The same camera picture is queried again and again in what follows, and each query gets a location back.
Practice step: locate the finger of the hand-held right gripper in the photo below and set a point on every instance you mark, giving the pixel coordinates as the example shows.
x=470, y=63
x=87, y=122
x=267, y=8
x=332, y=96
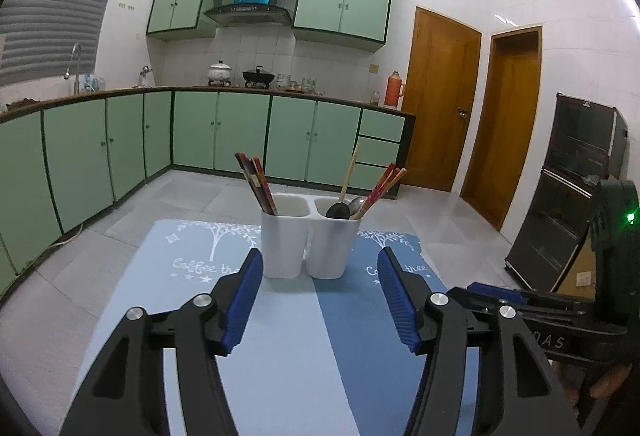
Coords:
x=495, y=291
x=465, y=297

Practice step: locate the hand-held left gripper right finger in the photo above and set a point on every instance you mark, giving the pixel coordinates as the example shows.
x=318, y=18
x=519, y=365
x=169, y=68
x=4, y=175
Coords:
x=397, y=296

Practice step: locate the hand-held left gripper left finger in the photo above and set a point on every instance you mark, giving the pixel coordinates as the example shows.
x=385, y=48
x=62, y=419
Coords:
x=245, y=296

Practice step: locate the white two-compartment utensil holder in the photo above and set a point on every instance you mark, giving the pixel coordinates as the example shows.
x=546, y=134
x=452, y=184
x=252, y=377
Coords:
x=285, y=241

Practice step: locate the metal spoon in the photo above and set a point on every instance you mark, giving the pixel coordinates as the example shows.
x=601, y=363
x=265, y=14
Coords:
x=356, y=205

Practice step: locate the black plastic spoon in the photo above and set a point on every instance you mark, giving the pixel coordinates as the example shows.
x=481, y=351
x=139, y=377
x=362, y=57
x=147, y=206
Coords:
x=337, y=211

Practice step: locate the red-ended bamboo chopstick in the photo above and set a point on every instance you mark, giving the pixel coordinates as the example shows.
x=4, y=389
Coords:
x=263, y=181
x=396, y=178
x=384, y=176
x=391, y=178

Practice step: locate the dark brown chopstick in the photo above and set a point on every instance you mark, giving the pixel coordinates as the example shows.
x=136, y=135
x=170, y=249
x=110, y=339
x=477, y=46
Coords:
x=248, y=176

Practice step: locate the plain bamboo chopstick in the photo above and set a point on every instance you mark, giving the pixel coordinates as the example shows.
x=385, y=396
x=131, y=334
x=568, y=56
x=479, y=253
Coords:
x=350, y=173

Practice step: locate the person's right hand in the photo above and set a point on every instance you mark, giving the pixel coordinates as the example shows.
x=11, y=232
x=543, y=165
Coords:
x=607, y=378

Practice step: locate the dark blue table mat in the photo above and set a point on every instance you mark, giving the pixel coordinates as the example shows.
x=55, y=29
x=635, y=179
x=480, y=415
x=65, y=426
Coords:
x=350, y=316

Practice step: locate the light blue table mat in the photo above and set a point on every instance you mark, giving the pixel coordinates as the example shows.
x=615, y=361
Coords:
x=165, y=296

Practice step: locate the black glass-front cabinet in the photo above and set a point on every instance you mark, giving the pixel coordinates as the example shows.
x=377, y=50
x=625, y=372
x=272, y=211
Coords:
x=560, y=196

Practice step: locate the wooden door in recess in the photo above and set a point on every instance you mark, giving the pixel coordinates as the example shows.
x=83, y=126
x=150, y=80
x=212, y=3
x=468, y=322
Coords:
x=505, y=126

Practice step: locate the orange thermos flask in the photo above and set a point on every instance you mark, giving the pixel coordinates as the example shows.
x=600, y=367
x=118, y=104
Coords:
x=393, y=91

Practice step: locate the black wok with lid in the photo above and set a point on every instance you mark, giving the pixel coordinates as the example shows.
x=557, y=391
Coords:
x=258, y=76

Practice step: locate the glass cups on tray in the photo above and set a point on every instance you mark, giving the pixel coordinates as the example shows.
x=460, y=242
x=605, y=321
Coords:
x=309, y=84

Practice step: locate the white cooking pot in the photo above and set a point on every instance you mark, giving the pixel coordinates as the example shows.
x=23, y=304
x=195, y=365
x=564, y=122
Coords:
x=220, y=72

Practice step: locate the small metal tap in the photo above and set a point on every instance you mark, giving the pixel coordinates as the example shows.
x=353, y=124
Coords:
x=144, y=73

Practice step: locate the bottles beside sink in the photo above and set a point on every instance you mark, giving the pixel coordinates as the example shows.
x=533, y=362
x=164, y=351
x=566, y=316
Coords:
x=94, y=83

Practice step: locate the black range hood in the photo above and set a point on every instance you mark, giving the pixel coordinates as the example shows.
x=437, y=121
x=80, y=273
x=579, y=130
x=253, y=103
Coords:
x=247, y=14

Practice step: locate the dark cloth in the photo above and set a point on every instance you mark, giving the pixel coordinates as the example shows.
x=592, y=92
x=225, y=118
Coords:
x=22, y=103

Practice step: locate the tall metal sink faucet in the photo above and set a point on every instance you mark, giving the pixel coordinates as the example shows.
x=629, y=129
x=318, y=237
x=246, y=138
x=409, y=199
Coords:
x=76, y=48

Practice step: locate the grey window blind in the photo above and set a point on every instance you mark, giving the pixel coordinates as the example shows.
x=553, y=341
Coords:
x=50, y=6

